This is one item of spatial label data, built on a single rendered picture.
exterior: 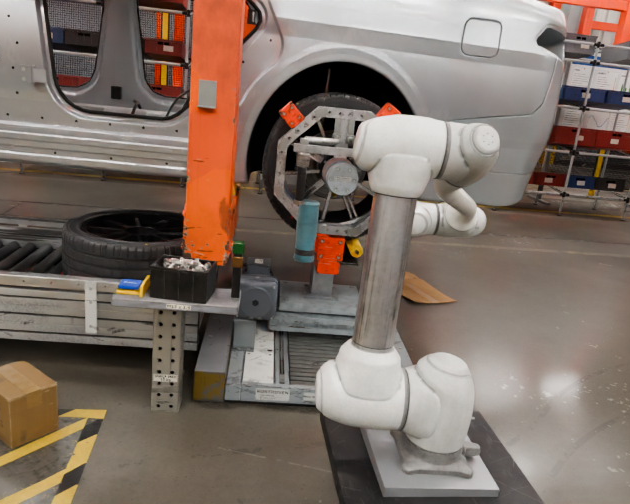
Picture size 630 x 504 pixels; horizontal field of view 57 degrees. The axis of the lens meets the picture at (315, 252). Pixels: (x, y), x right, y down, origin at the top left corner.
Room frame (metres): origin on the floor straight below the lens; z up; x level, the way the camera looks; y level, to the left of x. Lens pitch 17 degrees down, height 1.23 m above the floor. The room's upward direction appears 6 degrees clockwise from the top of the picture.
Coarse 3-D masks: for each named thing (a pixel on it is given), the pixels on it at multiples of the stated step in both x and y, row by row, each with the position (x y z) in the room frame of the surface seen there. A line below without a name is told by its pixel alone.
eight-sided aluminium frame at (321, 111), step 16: (320, 112) 2.45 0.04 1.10; (336, 112) 2.46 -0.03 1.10; (352, 112) 2.46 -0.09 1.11; (368, 112) 2.47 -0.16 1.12; (304, 128) 2.44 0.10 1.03; (288, 144) 2.44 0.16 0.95; (288, 208) 2.44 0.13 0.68; (320, 224) 2.46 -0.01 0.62; (336, 224) 2.50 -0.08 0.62; (368, 224) 2.48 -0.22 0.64
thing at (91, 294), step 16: (0, 272) 2.07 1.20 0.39; (16, 272) 2.09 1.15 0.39; (0, 288) 2.05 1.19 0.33; (16, 288) 2.06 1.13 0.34; (32, 288) 2.08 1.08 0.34; (48, 288) 2.09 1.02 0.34; (64, 288) 2.08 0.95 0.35; (80, 288) 2.08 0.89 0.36; (96, 288) 2.08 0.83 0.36; (112, 288) 2.09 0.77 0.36; (32, 304) 2.06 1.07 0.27; (48, 304) 2.07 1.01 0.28; (64, 304) 2.08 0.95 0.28; (80, 304) 2.08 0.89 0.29; (96, 304) 2.08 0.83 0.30; (96, 320) 2.08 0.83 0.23
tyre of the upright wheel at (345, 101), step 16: (320, 96) 2.54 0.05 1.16; (336, 96) 2.54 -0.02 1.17; (352, 96) 2.55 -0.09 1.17; (304, 112) 2.53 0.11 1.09; (272, 128) 2.66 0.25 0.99; (288, 128) 2.52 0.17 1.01; (272, 144) 2.52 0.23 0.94; (272, 160) 2.52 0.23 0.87; (272, 176) 2.52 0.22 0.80; (272, 192) 2.52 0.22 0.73; (352, 224) 2.56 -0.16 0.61
